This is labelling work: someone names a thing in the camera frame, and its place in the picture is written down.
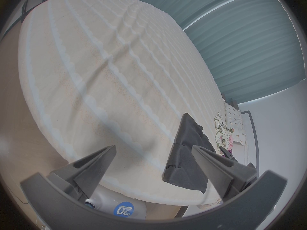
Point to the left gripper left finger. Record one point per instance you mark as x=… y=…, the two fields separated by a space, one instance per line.
x=94 y=169

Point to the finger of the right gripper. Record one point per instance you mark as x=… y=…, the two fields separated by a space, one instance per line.
x=226 y=154

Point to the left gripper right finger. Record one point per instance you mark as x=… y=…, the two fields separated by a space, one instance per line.
x=220 y=174

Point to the black trousers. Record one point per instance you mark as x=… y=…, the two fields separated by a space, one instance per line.
x=184 y=162

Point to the bed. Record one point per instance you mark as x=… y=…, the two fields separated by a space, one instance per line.
x=108 y=80

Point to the pink garment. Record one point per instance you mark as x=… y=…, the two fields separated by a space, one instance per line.
x=230 y=144

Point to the white printed pyjama top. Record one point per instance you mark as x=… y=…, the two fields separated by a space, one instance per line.
x=221 y=130

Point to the white printed pillow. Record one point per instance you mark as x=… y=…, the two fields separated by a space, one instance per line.
x=236 y=123

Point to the grey bedside table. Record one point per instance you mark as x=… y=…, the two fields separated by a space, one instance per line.
x=231 y=100

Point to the blue-green curtain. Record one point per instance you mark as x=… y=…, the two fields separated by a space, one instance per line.
x=251 y=51
x=191 y=1

